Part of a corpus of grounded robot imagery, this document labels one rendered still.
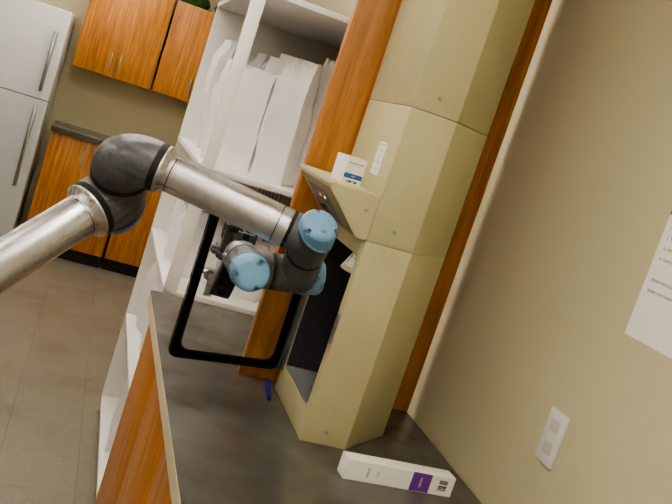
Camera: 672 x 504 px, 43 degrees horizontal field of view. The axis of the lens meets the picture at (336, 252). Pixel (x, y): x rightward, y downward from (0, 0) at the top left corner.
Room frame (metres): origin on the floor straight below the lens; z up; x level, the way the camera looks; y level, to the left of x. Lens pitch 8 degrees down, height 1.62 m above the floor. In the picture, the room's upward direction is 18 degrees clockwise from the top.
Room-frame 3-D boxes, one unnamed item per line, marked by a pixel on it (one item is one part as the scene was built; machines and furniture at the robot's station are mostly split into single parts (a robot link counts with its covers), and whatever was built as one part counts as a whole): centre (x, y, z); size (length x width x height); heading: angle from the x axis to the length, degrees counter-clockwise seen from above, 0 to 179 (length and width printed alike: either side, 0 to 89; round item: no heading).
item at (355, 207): (1.97, 0.05, 1.46); 0.32 x 0.12 x 0.10; 17
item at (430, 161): (2.03, -0.13, 1.32); 0.32 x 0.25 x 0.77; 17
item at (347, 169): (1.92, 0.03, 1.54); 0.05 x 0.05 x 0.06; 33
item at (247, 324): (2.04, 0.18, 1.19); 0.30 x 0.01 x 0.40; 125
